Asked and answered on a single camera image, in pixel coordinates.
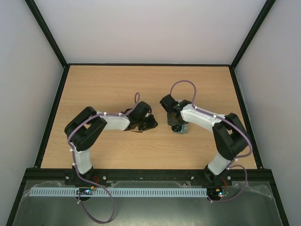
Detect grey glasses case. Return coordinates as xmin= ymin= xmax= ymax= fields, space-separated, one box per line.
xmin=171 ymin=123 xmax=189 ymax=135

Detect dark aviator sunglasses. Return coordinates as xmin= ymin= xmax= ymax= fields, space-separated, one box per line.
xmin=171 ymin=124 xmax=183 ymax=134

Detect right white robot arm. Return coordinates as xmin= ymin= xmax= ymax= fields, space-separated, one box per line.
xmin=160 ymin=95 xmax=253 ymax=185

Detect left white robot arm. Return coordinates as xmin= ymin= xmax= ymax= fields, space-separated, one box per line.
xmin=64 ymin=101 xmax=158 ymax=175

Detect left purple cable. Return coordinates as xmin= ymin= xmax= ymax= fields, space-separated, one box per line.
xmin=67 ymin=92 xmax=141 ymax=186

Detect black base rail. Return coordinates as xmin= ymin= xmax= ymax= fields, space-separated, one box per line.
xmin=22 ymin=168 xmax=275 ymax=187

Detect light blue cable duct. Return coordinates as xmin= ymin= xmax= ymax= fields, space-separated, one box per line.
xmin=29 ymin=187 xmax=207 ymax=198

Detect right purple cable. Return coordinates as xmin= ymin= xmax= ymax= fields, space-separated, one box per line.
xmin=169 ymin=80 xmax=253 ymax=161

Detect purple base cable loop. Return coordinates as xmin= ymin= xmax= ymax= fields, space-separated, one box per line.
xmin=76 ymin=180 xmax=117 ymax=223

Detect black enclosure frame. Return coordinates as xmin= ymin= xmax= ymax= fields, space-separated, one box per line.
xmin=0 ymin=0 xmax=301 ymax=226

